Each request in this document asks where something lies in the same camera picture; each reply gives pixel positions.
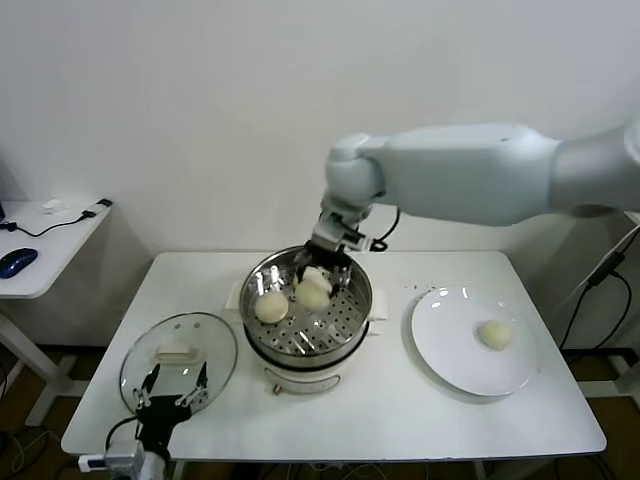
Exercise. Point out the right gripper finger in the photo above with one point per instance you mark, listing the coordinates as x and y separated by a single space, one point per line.
341 280
301 267

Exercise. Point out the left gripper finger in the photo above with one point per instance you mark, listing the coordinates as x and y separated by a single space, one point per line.
149 390
200 387

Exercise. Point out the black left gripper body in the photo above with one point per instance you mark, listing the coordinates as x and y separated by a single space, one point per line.
162 420

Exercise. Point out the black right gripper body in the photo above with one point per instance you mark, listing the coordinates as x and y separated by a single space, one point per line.
325 254

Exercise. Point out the white steamed baozi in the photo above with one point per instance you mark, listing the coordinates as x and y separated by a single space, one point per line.
316 274
314 296
494 335
271 307

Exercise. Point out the round glass pot lid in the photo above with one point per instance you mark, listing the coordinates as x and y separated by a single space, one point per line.
220 360

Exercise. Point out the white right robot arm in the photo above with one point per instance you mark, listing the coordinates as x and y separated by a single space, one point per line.
475 175

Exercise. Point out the perforated steel steamer basket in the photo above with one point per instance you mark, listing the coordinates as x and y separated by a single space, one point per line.
325 330

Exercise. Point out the white round plate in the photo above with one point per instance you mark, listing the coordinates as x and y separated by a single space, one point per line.
450 340

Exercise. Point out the white side table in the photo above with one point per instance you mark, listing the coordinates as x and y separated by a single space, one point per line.
50 250

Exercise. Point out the blue computer mouse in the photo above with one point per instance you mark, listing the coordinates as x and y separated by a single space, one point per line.
17 262

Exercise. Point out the small white case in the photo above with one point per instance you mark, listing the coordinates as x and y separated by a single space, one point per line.
52 206

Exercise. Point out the black inline power adapter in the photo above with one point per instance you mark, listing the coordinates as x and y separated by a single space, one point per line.
605 270

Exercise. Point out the white side shelf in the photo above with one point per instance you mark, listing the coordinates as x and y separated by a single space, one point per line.
634 216

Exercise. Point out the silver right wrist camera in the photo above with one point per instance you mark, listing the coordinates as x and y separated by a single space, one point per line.
332 227

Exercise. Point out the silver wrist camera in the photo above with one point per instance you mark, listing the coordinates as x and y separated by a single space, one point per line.
332 227
122 454

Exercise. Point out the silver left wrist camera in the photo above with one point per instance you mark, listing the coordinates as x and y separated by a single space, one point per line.
122 454

